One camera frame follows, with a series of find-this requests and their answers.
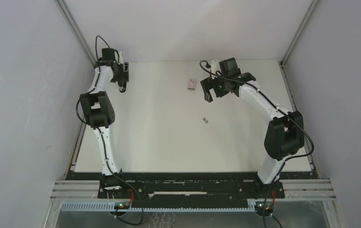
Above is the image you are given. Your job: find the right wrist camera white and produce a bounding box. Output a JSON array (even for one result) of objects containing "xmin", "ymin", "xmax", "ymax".
[{"xmin": 210, "ymin": 59, "xmax": 221, "ymax": 75}]

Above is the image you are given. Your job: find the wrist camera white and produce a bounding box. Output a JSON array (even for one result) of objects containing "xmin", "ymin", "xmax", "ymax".
[
  {"xmin": 118, "ymin": 51, "xmax": 124, "ymax": 65},
  {"xmin": 210, "ymin": 59, "xmax": 221, "ymax": 75}
]

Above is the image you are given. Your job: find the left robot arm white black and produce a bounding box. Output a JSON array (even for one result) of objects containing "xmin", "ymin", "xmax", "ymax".
[{"xmin": 77, "ymin": 47, "xmax": 129, "ymax": 198}]

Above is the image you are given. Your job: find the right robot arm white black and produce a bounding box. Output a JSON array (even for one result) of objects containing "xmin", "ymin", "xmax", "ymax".
[{"xmin": 199, "ymin": 58, "xmax": 304, "ymax": 198}]

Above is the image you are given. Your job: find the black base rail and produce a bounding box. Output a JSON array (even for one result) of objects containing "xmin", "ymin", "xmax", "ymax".
[{"xmin": 97, "ymin": 172, "xmax": 285, "ymax": 209}]

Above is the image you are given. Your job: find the white cable duct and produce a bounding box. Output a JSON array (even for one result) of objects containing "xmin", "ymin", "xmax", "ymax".
[{"xmin": 61, "ymin": 202, "xmax": 257, "ymax": 212}]

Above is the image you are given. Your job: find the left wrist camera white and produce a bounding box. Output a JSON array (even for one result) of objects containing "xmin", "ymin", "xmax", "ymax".
[{"xmin": 118, "ymin": 51, "xmax": 124, "ymax": 65}]

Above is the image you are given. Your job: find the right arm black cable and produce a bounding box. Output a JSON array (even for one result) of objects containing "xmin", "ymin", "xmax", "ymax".
[{"xmin": 199, "ymin": 60, "xmax": 315, "ymax": 218}]

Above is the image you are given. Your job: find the staple box red white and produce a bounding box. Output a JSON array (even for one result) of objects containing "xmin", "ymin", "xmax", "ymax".
[{"xmin": 187, "ymin": 78, "xmax": 196, "ymax": 90}]

